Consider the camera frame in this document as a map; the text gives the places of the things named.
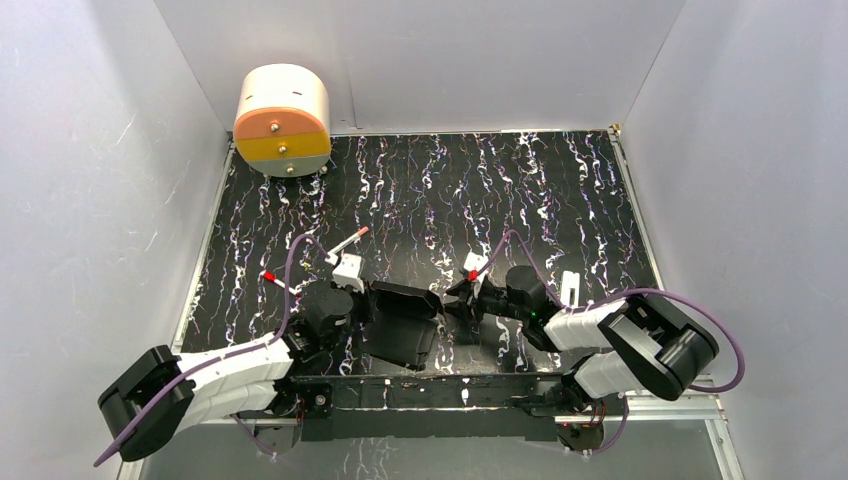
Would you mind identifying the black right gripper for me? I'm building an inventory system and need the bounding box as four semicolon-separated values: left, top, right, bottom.
439;276;528;326

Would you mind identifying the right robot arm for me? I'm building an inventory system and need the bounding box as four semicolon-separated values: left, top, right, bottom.
446;266;720;415

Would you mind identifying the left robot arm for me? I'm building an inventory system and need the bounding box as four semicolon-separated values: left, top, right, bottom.
95;284;369;464

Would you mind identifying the pink white marker pen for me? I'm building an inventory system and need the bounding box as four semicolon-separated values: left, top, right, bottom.
325;226;370;265

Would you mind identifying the small red-capped white pen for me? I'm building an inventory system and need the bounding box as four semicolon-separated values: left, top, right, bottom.
261;270;301;298

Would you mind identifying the round cream drawer cabinet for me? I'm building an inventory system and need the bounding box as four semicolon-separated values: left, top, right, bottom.
233;63;332;178

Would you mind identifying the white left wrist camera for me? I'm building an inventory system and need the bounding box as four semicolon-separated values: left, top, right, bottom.
332;253;365;293

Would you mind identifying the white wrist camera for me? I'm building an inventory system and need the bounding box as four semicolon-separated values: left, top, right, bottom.
461;251;488;283
332;253;365;293

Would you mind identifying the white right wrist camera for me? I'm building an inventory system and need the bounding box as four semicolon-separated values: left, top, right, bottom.
461;251;488;283

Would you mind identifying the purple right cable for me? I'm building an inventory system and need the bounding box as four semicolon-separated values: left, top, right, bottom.
473;229;747;457

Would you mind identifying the purple cable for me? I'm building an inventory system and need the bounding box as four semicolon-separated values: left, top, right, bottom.
92;231;333;469
473;229;747;457

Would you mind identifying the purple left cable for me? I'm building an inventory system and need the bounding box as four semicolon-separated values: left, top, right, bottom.
92;231;333;469

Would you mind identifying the aluminium front rail frame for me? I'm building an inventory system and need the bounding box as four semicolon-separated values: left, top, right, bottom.
115;374;747;480

